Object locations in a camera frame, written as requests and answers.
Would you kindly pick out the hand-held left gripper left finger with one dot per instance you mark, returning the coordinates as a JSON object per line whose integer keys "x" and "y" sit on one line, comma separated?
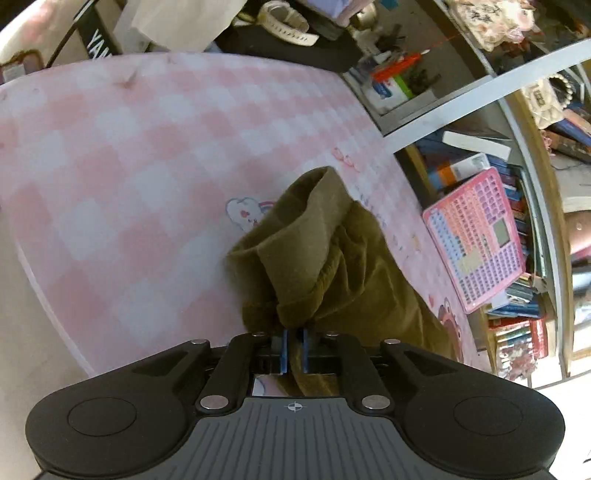
{"x": 284, "y": 353}

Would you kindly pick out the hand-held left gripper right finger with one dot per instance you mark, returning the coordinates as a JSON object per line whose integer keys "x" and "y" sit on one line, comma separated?
{"x": 305, "y": 353}

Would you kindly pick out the brown pants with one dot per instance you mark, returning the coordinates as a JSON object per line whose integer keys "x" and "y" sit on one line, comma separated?
{"x": 360, "y": 286}

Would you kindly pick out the pink learning tablet toy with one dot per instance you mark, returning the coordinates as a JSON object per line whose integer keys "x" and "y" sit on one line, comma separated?
{"x": 480, "y": 240}

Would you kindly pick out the row of books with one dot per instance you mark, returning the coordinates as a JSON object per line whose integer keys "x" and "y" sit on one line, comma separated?
{"x": 512, "y": 295}

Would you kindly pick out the white orange box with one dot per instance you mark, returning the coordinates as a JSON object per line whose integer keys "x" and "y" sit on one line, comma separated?
{"x": 461, "y": 168}

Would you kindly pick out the pink checked cartoon desk mat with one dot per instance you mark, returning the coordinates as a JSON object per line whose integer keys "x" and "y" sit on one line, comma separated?
{"x": 115, "y": 161}

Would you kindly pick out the white metal bookshelf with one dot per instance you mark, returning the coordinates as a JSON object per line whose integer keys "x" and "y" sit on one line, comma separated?
{"x": 461, "y": 108}

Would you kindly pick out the black box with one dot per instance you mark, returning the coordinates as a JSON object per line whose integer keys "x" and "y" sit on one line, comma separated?
{"x": 286, "y": 55}

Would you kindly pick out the red tassel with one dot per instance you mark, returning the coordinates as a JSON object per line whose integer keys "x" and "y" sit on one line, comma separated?
{"x": 397, "y": 67}

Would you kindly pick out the white wristwatch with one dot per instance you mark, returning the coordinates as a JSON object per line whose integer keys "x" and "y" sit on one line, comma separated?
{"x": 286, "y": 23}

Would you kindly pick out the round metal tin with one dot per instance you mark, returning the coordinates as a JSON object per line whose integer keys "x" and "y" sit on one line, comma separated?
{"x": 364, "y": 16}

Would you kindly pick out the lilac cloth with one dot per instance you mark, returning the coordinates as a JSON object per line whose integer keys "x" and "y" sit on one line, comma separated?
{"x": 337, "y": 9}

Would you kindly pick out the white paper sheet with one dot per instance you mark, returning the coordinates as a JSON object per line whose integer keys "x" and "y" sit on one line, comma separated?
{"x": 175, "y": 23}

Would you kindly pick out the white quilted bag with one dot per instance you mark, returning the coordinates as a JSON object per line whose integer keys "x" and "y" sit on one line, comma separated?
{"x": 549, "y": 104}

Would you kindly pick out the pink decorative plaque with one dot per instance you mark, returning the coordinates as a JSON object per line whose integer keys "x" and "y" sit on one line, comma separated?
{"x": 489, "y": 23}

